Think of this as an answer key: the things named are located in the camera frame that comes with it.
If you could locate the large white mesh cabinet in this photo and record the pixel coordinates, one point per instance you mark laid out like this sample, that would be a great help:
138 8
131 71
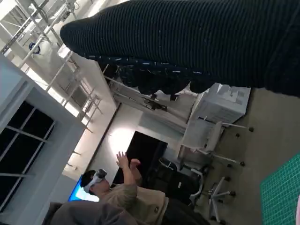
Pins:
222 105

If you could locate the black screen panel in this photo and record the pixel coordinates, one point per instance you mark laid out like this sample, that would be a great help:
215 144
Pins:
145 150

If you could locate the blue lit monitor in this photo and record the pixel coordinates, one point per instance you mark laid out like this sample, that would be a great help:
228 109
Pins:
80 194

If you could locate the green cutting mat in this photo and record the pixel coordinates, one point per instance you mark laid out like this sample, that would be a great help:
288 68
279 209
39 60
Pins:
281 192

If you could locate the person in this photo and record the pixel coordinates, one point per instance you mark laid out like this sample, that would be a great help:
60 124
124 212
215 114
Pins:
89 214
131 197

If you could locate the black and white office chair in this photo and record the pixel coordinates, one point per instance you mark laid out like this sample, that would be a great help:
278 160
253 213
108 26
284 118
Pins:
182 185

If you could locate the dark window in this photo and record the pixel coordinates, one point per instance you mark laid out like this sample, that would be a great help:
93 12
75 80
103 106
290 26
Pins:
21 145

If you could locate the pink bowl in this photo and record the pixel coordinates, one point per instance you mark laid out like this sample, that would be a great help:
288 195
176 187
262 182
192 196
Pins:
298 211

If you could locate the white VR headset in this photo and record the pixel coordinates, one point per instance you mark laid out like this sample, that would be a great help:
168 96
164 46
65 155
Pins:
96 179

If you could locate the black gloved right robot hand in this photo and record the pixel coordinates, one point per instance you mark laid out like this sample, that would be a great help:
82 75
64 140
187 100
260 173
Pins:
187 37

